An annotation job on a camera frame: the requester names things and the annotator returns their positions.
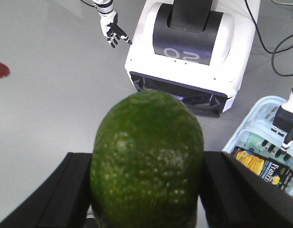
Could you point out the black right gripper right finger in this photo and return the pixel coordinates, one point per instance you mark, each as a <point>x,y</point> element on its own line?
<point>234,197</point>

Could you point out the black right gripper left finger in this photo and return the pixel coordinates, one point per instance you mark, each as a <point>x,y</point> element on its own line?
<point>61,201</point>

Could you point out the black Franzzi cookie box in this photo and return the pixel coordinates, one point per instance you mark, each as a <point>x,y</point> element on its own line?
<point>267,169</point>

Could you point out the light blue plastic basket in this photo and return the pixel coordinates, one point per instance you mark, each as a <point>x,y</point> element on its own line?
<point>260,121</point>

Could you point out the green avocado front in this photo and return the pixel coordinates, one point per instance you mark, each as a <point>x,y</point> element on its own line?
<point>147,163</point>

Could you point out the red cherry tomato bunch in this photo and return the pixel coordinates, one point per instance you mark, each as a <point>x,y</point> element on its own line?
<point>4,70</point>

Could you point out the teal goji berry pouch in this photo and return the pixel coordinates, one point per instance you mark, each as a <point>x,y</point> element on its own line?
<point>260,145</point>

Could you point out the black white humanoid robot hand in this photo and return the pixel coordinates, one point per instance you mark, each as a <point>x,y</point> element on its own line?
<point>283,125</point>

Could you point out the black white humanoid right hand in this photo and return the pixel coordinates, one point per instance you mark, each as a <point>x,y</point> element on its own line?
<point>111,31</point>

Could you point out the white robot wheeled base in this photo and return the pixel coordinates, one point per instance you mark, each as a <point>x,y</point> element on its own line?
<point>197,52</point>

